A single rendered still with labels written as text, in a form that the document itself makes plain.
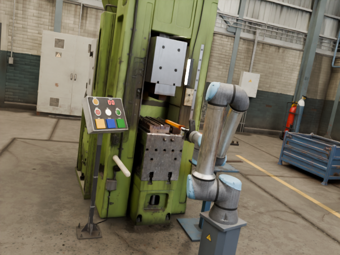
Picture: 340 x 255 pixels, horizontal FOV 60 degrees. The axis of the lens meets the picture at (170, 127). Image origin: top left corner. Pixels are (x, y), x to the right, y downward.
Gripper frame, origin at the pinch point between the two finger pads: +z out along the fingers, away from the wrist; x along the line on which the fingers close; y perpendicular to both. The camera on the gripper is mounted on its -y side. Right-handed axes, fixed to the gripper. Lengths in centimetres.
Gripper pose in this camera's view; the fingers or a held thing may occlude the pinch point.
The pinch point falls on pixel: (182, 127)
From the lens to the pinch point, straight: 236.5
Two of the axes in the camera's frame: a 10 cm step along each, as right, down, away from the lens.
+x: 9.1, 0.8, 4.2
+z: -3.9, -2.3, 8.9
